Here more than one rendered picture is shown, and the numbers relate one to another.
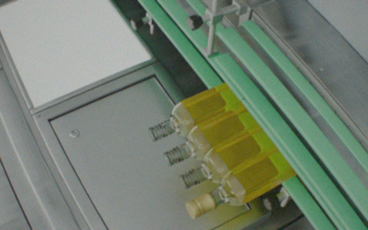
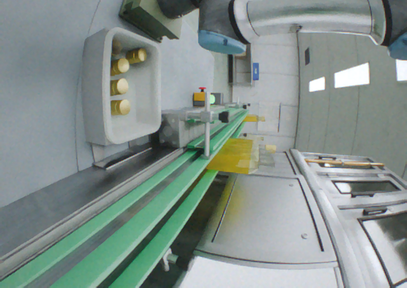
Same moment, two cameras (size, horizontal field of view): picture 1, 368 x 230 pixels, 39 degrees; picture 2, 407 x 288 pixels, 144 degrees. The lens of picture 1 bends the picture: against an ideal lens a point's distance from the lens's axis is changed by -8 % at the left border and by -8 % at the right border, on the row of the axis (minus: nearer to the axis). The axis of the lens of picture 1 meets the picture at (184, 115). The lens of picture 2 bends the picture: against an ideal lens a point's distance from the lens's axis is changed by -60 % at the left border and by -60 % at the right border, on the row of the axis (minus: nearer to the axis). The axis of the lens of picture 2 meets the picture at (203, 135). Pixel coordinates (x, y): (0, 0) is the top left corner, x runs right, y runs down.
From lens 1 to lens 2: 125 cm
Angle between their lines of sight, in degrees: 100
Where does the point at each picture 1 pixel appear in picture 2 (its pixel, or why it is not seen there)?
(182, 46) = (191, 203)
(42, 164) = (331, 226)
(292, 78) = not seen: hidden behind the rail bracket
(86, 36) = not seen: outside the picture
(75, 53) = not seen: outside the picture
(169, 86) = (212, 227)
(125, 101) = (252, 240)
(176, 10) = (179, 184)
